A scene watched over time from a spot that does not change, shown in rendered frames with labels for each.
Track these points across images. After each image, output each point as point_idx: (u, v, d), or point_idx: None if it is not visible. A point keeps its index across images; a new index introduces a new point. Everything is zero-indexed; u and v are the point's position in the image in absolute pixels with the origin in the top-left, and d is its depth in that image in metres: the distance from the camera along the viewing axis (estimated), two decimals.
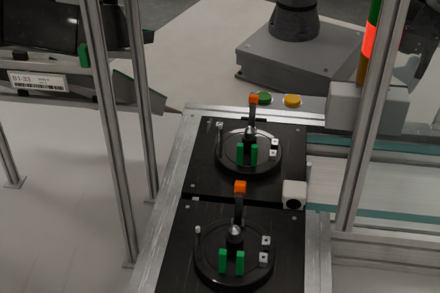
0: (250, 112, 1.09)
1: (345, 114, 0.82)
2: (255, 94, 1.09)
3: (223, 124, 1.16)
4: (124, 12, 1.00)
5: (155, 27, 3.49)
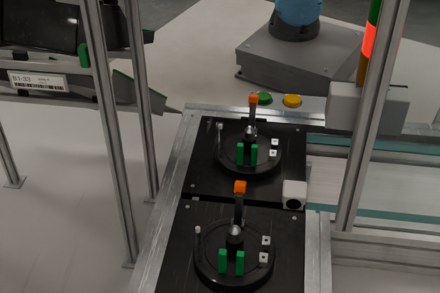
0: (250, 112, 1.09)
1: (345, 114, 0.82)
2: (255, 94, 1.09)
3: (223, 124, 1.16)
4: (124, 12, 1.00)
5: (155, 27, 3.49)
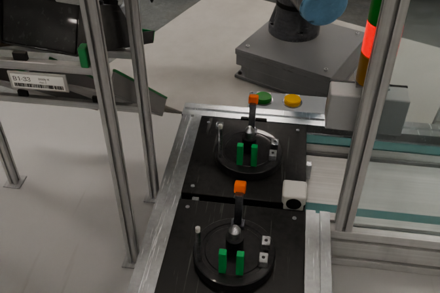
0: (250, 112, 1.09)
1: (345, 114, 0.82)
2: (255, 94, 1.09)
3: (223, 124, 1.16)
4: None
5: (155, 27, 3.49)
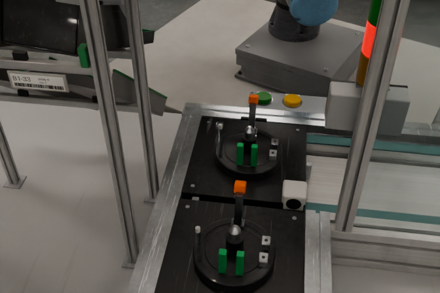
0: (250, 112, 1.09)
1: (345, 114, 0.82)
2: (255, 94, 1.09)
3: (223, 124, 1.16)
4: None
5: (155, 27, 3.49)
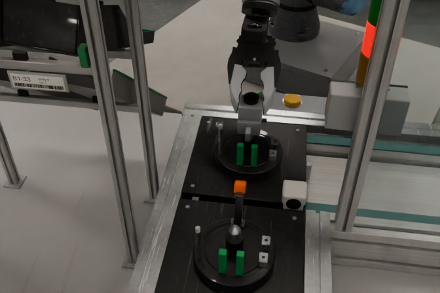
0: None
1: (345, 114, 0.82)
2: None
3: (223, 124, 1.16)
4: (262, 101, 1.01)
5: (155, 27, 3.49)
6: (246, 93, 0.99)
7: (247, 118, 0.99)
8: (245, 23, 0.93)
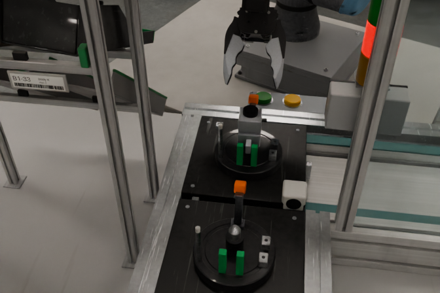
0: None
1: (345, 114, 0.82)
2: (255, 94, 1.09)
3: (223, 124, 1.16)
4: (262, 114, 1.03)
5: (155, 27, 3.49)
6: (245, 106, 1.01)
7: (247, 131, 1.01)
8: None
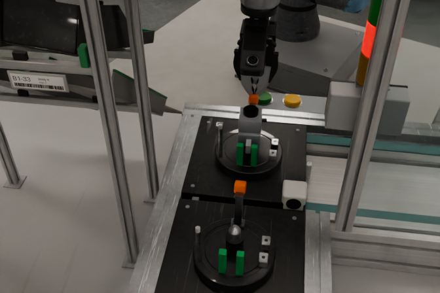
0: None
1: (345, 114, 0.82)
2: (255, 94, 1.09)
3: (223, 124, 1.16)
4: (262, 114, 1.03)
5: (155, 27, 3.49)
6: (246, 106, 1.01)
7: (247, 131, 1.01)
8: (243, 53, 0.95)
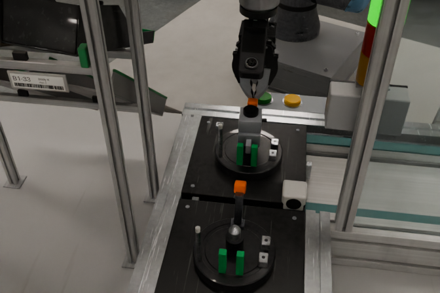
0: None
1: (345, 114, 0.82)
2: (255, 98, 1.06)
3: (223, 124, 1.16)
4: (262, 114, 1.03)
5: (155, 27, 3.49)
6: (246, 106, 1.01)
7: (247, 131, 1.01)
8: (241, 56, 0.93)
